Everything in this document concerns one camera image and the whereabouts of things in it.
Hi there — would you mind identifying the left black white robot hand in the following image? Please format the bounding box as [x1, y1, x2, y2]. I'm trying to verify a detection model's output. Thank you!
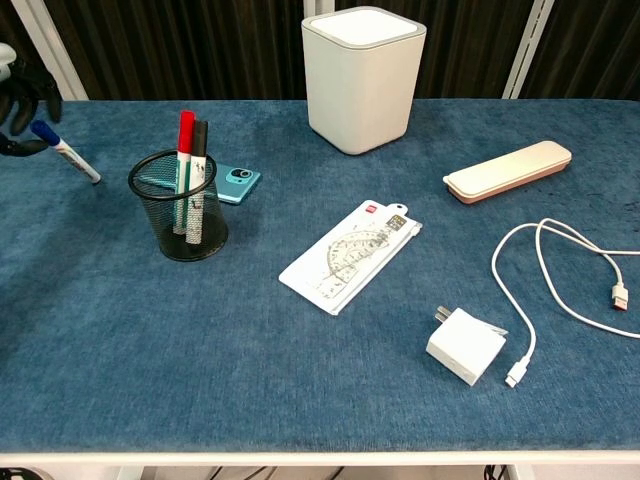
[0, 42, 64, 159]

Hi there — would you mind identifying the blue-capped white marker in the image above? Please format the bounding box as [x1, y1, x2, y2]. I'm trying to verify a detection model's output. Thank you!
[30, 119, 103, 185]

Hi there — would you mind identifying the red-capped marker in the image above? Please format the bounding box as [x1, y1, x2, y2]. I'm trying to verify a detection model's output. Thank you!
[172, 110, 196, 235]

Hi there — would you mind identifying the black-capped marker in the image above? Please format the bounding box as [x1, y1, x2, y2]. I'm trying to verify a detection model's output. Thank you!
[184, 119, 210, 245]

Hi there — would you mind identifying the black mesh pen holder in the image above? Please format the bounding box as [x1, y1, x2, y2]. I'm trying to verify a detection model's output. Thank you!
[127, 149, 230, 262]

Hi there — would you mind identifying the black curtain panel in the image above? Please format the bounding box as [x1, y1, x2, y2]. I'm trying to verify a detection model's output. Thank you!
[519, 0, 640, 101]
[0, 0, 49, 101]
[49, 0, 312, 101]
[334, 0, 542, 100]

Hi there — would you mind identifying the teal smartphone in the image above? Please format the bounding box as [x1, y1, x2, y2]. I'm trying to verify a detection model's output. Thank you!
[134, 162, 262, 206]

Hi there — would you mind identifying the blue felt table mat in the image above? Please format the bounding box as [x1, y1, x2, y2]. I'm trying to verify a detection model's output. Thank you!
[0, 98, 640, 454]

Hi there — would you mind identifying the white square trash can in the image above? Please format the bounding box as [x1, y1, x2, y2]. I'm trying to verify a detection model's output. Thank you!
[300, 5, 428, 156]

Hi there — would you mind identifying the white ruler set package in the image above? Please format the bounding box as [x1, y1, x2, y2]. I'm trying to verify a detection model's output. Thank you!
[278, 200, 425, 316]

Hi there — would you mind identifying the beige pencil case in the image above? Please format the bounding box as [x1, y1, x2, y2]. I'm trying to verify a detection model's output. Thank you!
[442, 140, 572, 206]

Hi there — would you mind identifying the white power adapter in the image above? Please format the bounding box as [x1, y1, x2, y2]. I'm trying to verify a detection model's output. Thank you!
[425, 305, 509, 387]

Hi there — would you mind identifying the white USB cable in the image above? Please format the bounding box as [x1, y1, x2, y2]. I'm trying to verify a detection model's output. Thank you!
[490, 217, 640, 389]

